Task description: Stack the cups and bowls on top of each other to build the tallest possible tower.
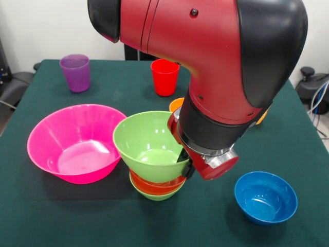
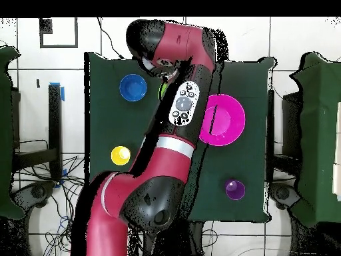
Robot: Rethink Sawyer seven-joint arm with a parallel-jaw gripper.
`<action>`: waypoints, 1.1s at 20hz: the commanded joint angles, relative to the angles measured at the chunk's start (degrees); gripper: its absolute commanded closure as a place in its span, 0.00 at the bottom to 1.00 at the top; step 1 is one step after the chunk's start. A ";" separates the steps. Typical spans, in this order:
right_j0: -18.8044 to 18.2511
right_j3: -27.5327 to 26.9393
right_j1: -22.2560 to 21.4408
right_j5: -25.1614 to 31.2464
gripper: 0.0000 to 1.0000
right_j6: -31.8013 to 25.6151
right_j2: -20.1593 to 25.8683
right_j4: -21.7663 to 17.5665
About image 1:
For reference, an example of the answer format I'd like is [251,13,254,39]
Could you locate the large pink bowl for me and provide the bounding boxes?
[27,103,128,185]

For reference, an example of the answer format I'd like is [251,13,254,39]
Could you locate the blue bowl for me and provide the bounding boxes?
[234,171,298,226]

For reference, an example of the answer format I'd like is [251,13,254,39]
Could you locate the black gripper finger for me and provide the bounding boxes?
[176,147,190,164]
[181,158,195,179]

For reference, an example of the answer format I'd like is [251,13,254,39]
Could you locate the dark green tablecloth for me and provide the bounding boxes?
[0,59,329,247]

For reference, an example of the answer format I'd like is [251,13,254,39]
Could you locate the orange cup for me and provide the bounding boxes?
[169,97,185,113]

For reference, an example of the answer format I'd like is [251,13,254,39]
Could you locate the yellow cup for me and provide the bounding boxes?
[255,107,271,126]

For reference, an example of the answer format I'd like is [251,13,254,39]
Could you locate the purple cup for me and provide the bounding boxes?
[59,54,91,93]

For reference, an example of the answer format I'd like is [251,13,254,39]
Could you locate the small green bowl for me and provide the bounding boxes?
[129,176,185,202]

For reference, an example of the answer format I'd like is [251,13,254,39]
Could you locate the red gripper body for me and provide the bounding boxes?
[167,107,240,181]

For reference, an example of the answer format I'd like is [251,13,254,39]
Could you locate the red cup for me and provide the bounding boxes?
[150,58,180,97]

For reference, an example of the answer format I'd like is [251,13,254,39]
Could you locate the red bowl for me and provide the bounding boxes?
[129,168,187,196]

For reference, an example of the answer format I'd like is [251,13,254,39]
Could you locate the blue cable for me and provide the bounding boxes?
[309,82,329,116]

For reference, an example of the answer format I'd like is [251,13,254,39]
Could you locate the large green bowl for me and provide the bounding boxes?
[112,111,191,184]

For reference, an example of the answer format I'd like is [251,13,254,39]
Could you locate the black wheeled base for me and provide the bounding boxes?
[0,71,35,108]
[295,66,329,105]

